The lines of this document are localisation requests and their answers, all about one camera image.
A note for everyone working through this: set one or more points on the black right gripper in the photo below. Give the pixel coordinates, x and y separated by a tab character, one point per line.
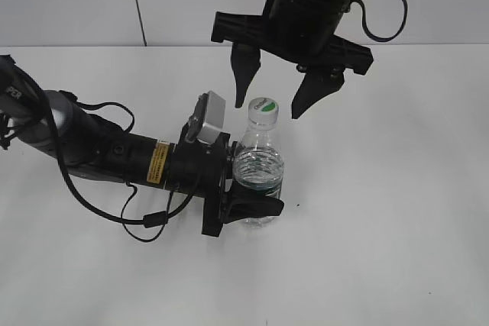
300	32

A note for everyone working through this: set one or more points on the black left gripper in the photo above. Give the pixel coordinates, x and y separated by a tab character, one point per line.
199	170

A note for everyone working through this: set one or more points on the white green bottle cap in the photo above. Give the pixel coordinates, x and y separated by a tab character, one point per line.
263	111

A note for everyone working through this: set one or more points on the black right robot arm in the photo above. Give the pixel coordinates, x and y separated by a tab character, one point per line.
301	32

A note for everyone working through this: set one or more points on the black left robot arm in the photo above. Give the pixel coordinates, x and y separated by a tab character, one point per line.
87	146

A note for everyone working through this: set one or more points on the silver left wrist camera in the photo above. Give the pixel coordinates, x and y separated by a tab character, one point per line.
205	124

